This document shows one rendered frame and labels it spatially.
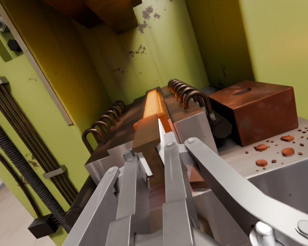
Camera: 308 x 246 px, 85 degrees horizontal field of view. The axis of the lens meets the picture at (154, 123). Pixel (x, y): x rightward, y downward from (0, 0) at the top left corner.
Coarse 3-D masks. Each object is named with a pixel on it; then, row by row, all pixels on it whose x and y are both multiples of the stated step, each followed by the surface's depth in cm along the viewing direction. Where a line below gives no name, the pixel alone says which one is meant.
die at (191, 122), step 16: (144, 96) 61; (160, 96) 43; (128, 112) 45; (176, 112) 28; (192, 112) 25; (112, 128) 40; (128, 128) 31; (176, 128) 24; (192, 128) 24; (208, 128) 24; (112, 144) 26; (128, 144) 25; (208, 144) 25; (96, 160) 26; (112, 160) 26; (96, 176) 27
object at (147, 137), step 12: (156, 96) 40; (156, 108) 29; (144, 120) 21; (156, 120) 19; (144, 132) 17; (156, 132) 16; (132, 144) 15; (144, 144) 14; (156, 144) 14; (144, 156) 15; (156, 156) 15; (156, 168) 15; (156, 180) 15
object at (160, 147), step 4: (160, 124) 20; (160, 128) 18; (160, 132) 17; (164, 132) 21; (160, 136) 16; (160, 144) 15; (164, 144) 16; (160, 148) 15; (160, 152) 15; (160, 156) 16
